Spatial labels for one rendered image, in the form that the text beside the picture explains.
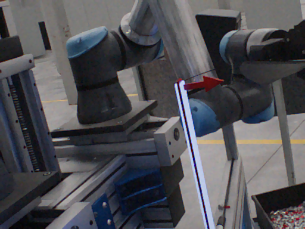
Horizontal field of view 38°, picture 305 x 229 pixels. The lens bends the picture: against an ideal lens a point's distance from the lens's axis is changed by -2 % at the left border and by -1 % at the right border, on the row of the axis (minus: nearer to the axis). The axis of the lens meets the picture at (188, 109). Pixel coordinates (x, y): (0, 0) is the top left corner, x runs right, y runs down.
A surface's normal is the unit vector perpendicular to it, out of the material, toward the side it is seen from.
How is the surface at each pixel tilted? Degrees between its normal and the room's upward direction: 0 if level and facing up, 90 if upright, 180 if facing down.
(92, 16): 90
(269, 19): 90
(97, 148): 90
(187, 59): 80
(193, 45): 75
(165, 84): 90
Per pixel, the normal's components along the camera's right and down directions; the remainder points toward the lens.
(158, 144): -0.32, 0.30
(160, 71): -0.70, 0.31
